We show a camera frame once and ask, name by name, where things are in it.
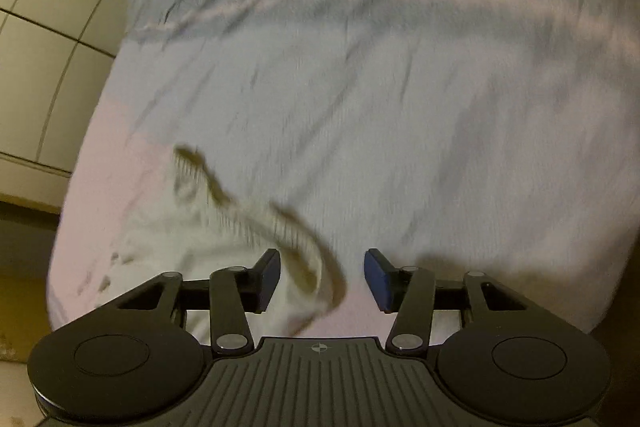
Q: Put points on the pink bed sheet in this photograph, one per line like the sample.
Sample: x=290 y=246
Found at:
x=100 y=187

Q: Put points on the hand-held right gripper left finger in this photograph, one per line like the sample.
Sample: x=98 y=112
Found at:
x=270 y=275

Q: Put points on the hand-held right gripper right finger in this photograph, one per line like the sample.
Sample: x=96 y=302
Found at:
x=377 y=277

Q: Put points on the white garment with dark trim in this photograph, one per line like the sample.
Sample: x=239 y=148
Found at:
x=165 y=247

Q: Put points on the grey blanket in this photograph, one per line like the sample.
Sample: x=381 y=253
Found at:
x=380 y=82

